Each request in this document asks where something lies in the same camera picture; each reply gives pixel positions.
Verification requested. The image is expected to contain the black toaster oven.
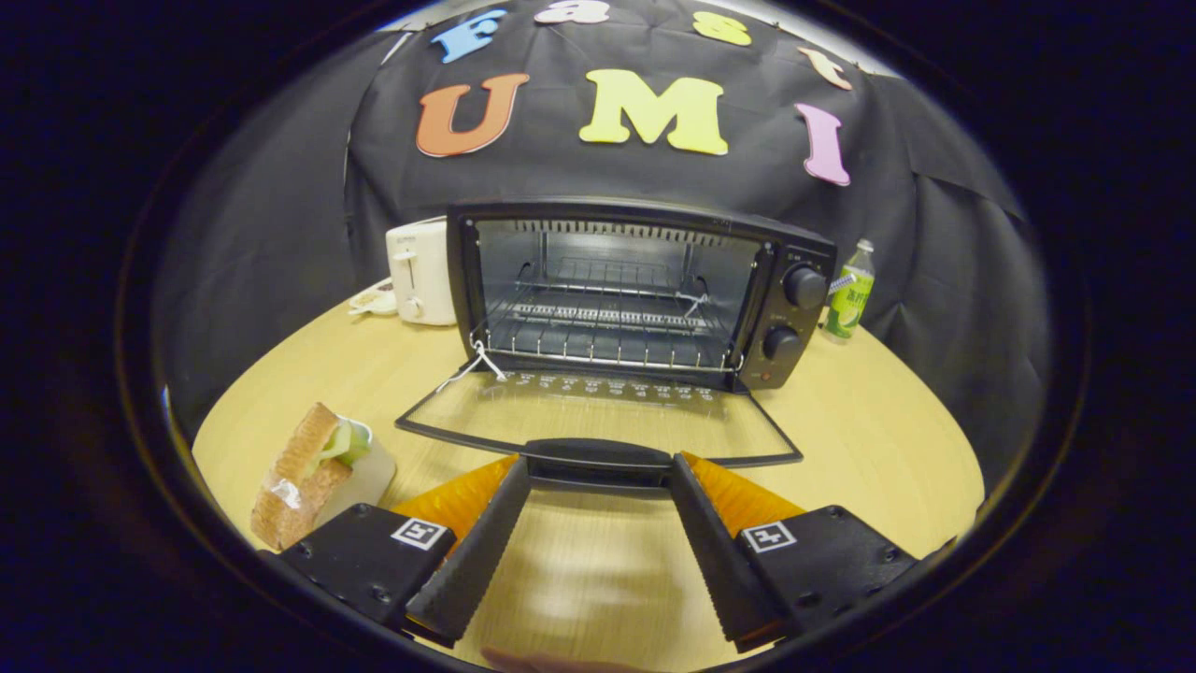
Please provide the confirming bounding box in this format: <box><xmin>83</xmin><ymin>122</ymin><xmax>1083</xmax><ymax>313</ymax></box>
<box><xmin>395</xmin><ymin>198</ymin><xmax>837</xmax><ymax>493</ymax></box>

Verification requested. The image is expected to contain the green label drink bottle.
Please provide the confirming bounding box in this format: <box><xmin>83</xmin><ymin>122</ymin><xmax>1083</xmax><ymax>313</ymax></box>
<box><xmin>822</xmin><ymin>238</ymin><xmax>876</xmax><ymax>343</ymax></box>

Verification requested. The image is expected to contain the toast sandwich with lettuce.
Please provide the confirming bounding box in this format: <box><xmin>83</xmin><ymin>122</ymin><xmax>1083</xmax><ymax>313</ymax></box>
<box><xmin>250</xmin><ymin>402</ymin><xmax>373</xmax><ymax>552</ymax></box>

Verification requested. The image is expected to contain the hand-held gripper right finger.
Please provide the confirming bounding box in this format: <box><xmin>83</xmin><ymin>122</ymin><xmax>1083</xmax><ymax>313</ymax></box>
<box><xmin>667</xmin><ymin>451</ymin><xmax>922</xmax><ymax>654</ymax></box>

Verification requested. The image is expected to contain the white pop-up toaster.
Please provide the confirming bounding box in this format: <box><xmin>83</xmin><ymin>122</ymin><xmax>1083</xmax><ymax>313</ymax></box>
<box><xmin>386</xmin><ymin>217</ymin><xmax>459</xmax><ymax>326</ymax></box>

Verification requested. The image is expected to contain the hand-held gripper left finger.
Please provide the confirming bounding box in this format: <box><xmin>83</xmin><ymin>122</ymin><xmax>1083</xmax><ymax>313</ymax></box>
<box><xmin>278</xmin><ymin>454</ymin><xmax>533</xmax><ymax>649</ymax></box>

